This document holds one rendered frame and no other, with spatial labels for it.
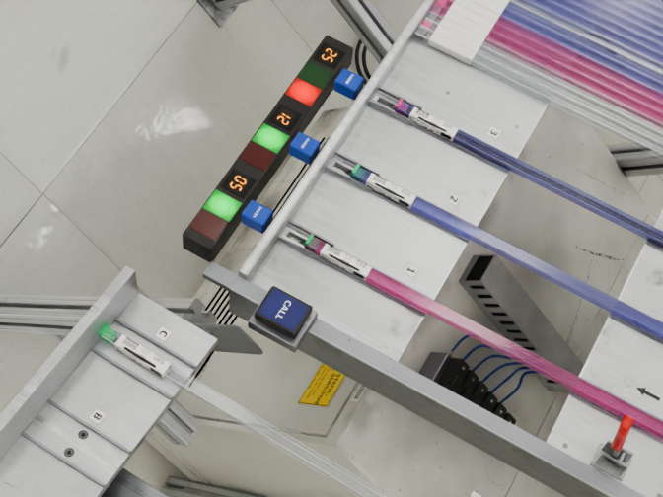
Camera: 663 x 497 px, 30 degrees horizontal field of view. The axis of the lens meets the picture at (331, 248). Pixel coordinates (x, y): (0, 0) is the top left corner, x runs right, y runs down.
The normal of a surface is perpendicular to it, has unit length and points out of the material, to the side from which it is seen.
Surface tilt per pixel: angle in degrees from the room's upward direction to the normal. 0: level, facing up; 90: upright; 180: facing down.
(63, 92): 0
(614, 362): 43
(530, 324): 0
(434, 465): 0
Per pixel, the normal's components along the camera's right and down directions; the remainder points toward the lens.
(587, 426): 0.07, -0.47
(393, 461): 0.65, -0.02
